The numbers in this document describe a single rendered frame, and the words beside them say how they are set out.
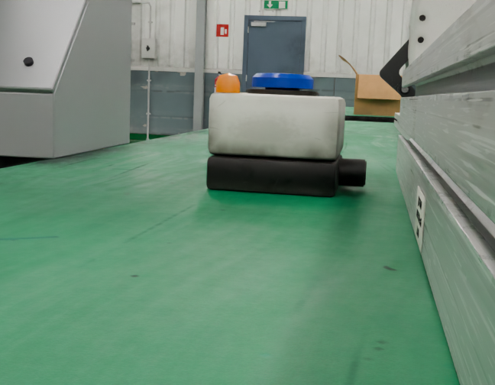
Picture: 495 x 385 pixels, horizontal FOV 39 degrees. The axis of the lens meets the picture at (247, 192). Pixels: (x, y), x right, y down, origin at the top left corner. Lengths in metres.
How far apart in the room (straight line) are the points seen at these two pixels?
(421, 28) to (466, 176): 0.47
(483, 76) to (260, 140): 0.22
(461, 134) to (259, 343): 0.07
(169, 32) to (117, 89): 11.24
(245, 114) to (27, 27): 0.28
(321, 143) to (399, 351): 0.26
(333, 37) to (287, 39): 0.73
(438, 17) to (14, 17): 0.37
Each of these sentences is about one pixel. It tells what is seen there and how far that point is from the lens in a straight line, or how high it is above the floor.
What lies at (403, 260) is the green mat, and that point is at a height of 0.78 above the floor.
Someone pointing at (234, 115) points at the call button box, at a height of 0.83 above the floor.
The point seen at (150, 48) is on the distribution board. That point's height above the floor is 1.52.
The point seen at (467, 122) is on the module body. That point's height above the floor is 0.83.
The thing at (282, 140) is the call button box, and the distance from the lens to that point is 0.42.
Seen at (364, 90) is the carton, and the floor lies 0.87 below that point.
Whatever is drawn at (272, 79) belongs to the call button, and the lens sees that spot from 0.44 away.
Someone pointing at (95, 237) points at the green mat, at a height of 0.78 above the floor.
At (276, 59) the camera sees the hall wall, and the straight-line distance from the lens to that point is 11.58.
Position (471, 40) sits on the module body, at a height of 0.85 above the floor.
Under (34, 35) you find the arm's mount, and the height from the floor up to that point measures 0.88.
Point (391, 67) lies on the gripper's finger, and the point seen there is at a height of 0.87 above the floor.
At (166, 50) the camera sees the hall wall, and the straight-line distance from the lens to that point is 11.97.
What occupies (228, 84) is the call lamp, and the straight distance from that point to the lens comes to 0.43.
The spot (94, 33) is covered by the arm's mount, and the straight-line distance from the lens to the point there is 0.69.
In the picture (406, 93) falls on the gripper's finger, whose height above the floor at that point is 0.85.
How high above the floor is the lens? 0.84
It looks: 8 degrees down
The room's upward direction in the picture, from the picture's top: 2 degrees clockwise
